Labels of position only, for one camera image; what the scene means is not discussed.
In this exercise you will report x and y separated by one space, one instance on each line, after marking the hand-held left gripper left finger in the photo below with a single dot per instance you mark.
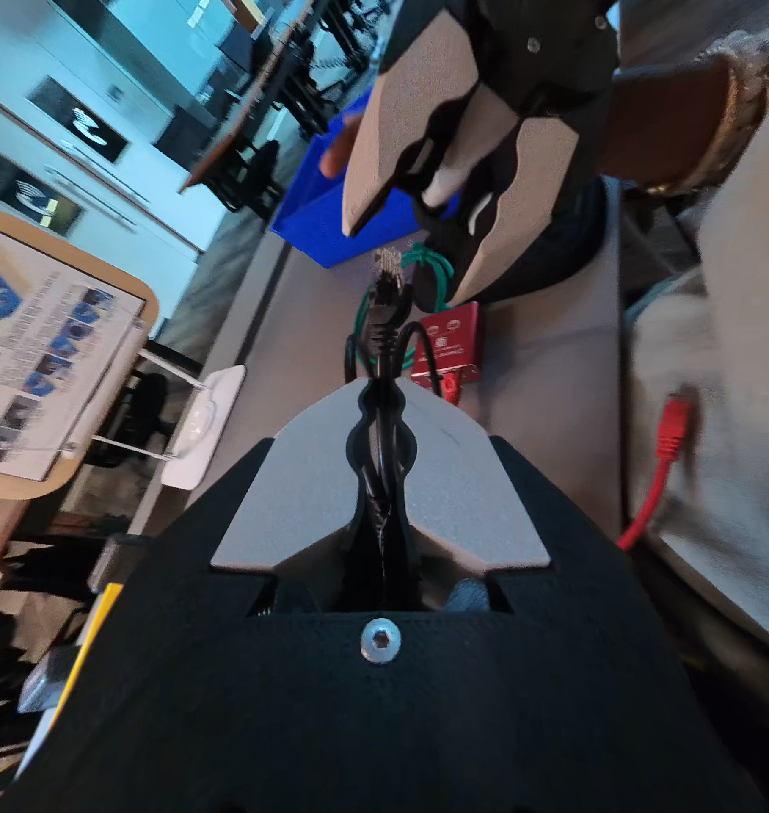
295 495

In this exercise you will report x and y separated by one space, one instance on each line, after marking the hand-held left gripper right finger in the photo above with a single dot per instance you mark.
479 502

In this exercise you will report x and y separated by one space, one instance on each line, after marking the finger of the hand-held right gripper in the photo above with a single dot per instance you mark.
530 203
409 127

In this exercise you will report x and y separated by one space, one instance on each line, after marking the person's right forearm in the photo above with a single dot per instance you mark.
749 95

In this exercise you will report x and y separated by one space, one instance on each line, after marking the red port box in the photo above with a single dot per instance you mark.
451 340

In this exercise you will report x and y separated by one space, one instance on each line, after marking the person's right hand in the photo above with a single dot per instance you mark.
670 120

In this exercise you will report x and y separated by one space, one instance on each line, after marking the blue storage bin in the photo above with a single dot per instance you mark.
321 216

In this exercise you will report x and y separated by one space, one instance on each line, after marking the black office chair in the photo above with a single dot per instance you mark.
140 406

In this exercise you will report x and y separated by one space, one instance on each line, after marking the grey metal block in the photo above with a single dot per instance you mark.
48 679
114 565

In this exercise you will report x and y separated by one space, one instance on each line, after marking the person's white sweater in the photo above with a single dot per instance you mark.
740 381

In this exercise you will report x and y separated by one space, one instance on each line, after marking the wooden sign board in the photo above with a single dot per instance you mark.
48 355

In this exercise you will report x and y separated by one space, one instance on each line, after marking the wooden table black frame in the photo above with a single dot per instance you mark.
251 95

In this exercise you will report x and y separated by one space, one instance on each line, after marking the black wall sign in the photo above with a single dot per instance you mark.
29 194
79 120

